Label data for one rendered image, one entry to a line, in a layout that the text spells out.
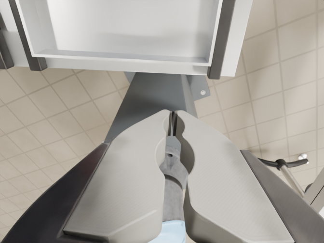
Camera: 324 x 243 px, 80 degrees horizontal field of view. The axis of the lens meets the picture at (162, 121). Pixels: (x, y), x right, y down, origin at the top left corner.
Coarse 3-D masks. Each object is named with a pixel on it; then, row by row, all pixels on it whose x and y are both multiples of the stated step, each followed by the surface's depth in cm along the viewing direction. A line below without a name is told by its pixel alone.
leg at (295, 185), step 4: (280, 168) 141; (284, 168) 139; (284, 172) 137; (288, 172) 135; (284, 176) 136; (288, 176) 133; (292, 176) 132; (288, 180) 132; (292, 180) 129; (296, 180) 130; (292, 184) 128; (296, 184) 126; (292, 188) 128; (296, 188) 125; (300, 188) 124; (300, 192) 121; (304, 192) 121
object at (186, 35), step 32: (32, 0) 27; (64, 0) 27; (96, 0) 27; (128, 0) 27; (160, 0) 27; (192, 0) 27; (32, 32) 28; (64, 32) 30; (96, 32) 29; (128, 32) 29; (160, 32) 29; (192, 32) 29; (192, 64) 28
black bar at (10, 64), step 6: (0, 30) 30; (0, 36) 30; (0, 42) 30; (0, 48) 30; (6, 48) 31; (0, 54) 30; (6, 54) 31; (0, 60) 30; (6, 60) 31; (12, 60) 32; (0, 66) 31; (6, 66) 31; (12, 66) 32
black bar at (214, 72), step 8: (224, 0) 25; (232, 0) 25; (224, 8) 26; (232, 8) 26; (224, 16) 26; (224, 24) 27; (224, 32) 27; (216, 40) 28; (224, 40) 28; (216, 48) 28; (224, 48) 28; (216, 56) 29; (224, 56) 29; (216, 64) 30; (208, 72) 31; (216, 72) 30
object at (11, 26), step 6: (0, 0) 28; (6, 0) 28; (0, 6) 28; (6, 6) 28; (0, 12) 28; (6, 12) 28; (0, 18) 29; (6, 18) 29; (12, 18) 29; (0, 24) 29; (6, 24) 29; (12, 24) 29; (6, 30) 30; (12, 30) 30
